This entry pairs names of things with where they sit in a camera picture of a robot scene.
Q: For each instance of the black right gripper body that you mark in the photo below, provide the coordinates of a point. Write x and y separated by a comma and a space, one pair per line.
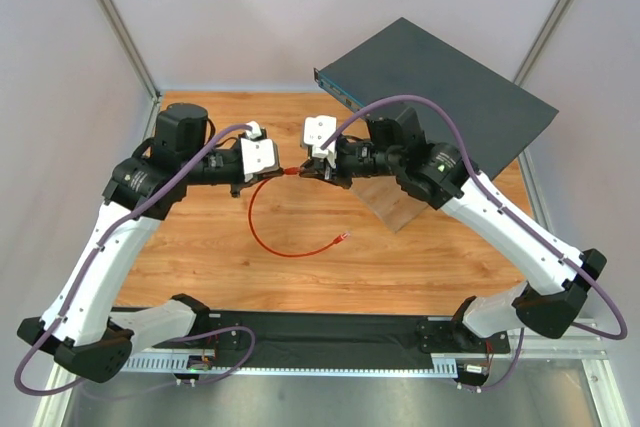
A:
333, 175

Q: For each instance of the dark blue network switch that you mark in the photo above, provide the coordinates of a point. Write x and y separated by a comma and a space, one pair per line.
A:
496, 118

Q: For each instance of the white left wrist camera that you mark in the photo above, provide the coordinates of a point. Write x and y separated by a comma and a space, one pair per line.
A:
259, 153

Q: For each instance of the aluminium frame post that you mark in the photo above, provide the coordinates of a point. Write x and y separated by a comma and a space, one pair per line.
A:
127, 43
544, 35

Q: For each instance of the left aluminium frame post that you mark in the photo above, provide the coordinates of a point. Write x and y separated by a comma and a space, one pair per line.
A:
127, 43

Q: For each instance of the right aluminium frame post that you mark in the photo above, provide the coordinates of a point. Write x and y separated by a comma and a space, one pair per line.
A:
544, 35

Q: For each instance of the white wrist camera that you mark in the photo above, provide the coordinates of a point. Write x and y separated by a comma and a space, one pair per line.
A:
316, 132
259, 153

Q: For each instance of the wooden switch stand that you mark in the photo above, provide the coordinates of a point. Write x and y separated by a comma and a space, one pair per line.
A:
385, 198

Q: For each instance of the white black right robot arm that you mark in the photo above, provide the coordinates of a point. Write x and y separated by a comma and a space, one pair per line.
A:
557, 277

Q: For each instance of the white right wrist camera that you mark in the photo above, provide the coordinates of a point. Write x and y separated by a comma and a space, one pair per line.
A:
316, 132

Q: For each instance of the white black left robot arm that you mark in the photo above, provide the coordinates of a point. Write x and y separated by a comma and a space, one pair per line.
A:
80, 330

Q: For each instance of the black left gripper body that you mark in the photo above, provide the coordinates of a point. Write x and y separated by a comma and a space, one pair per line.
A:
238, 179

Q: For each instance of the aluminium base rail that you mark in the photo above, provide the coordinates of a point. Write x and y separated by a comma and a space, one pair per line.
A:
449, 360

